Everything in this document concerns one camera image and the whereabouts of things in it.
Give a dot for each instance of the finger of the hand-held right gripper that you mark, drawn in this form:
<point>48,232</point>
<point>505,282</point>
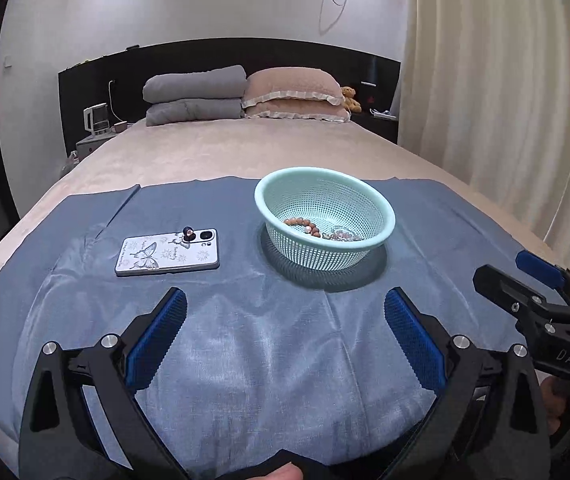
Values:
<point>507,292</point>
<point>540,267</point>

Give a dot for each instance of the brown teddy bear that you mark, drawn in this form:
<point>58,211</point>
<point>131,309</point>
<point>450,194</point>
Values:
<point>351,100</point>

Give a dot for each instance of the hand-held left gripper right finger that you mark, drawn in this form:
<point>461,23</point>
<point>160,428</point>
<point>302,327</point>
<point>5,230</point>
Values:
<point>415,345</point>

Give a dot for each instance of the cream curtain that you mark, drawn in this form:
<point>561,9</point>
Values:
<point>490,85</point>

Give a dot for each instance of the black nightstand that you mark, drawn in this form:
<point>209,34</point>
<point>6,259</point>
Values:
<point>375,127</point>

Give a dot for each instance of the beige frilled pillow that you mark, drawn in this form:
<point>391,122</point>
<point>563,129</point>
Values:
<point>300,112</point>
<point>290,85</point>

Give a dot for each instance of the white butterfly phone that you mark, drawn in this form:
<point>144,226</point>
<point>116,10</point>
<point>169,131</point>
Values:
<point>167,255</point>

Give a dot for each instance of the black headboard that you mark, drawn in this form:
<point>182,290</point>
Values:
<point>95,70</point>

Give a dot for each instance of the white power strip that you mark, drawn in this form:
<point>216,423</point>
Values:
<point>384,112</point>

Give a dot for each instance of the teal plastic mesh basket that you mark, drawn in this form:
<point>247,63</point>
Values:
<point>325,200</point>

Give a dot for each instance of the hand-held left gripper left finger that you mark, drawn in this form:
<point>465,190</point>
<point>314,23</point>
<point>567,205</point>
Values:
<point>157,342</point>

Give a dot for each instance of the grey pillows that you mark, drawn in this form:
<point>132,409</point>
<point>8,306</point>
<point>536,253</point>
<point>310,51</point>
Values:
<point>195,85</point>

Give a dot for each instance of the blue cloth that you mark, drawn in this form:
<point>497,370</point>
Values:
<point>265,335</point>

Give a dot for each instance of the white electric kettle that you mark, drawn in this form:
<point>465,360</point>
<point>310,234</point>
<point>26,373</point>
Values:
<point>95,117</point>

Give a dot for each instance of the grey nightstand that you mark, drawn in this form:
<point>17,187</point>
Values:
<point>87,145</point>

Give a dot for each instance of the small pink cup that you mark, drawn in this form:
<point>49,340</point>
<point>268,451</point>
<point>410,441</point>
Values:
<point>119,127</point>

